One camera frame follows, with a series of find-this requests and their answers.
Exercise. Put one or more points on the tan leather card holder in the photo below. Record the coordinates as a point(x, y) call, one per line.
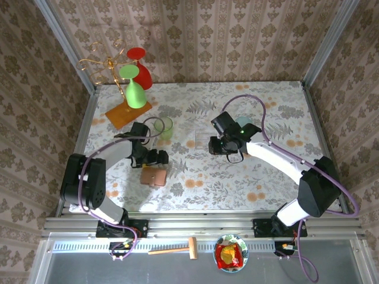
point(152, 177)

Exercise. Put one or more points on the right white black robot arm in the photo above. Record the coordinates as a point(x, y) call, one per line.
point(275, 156)

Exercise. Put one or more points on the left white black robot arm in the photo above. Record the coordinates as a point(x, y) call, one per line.
point(115, 152)

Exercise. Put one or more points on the clear plastic tray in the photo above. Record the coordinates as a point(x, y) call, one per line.
point(202, 139)

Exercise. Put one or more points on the blue plastic tumbler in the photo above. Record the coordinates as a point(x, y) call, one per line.
point(242, 120)

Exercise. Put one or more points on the green plastic tumbler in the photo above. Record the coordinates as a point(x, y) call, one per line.
point(167, 131)

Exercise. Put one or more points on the gold glass rack wooden base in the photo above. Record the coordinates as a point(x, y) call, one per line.
point(124, 115)

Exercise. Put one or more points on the green wine glass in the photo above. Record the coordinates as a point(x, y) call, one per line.
point(134, 94)

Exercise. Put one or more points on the red wine glass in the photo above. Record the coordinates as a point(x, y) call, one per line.
point(145, 77)

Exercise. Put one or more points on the wooden mallet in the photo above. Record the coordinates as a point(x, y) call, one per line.
point(193, 248)

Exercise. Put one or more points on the red yellow snack bag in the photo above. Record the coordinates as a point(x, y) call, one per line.
point(228, 256)

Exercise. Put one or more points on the slotted metal strip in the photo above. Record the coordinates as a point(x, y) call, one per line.
point(89, 246)

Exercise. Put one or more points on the grey metal shelf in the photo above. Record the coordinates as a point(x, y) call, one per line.
point(148, 272)

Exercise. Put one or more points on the aluminium table side rail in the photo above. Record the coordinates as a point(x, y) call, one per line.
point(85, 124)
point(317, 118)

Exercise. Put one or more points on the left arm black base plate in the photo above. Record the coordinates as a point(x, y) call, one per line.
point(139, 229)

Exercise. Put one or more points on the aluminium table long rail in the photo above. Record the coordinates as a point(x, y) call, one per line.
point(201, 225)

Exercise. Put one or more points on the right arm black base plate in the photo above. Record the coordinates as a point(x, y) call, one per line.
point(260, 229)

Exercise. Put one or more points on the aluminium frame post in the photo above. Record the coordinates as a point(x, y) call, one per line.
point(328, 44)
point(68, 44)

